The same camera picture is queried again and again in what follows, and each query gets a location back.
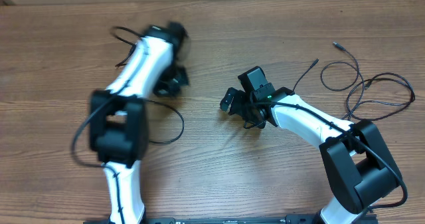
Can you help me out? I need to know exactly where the black USB cable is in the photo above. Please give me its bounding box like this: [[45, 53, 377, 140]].
[[145, 99, 185, 146], [345, 72, 416, 122], [292, 41, 366, 122]]

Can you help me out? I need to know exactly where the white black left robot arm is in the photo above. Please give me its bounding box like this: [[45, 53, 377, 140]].
[[86, 22, 189, 223]]

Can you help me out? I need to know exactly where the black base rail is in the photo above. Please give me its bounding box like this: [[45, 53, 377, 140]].
[[82, 213, 378, 224]]

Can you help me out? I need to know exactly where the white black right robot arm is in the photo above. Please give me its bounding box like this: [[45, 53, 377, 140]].
[[220, 86, 406, 223]]

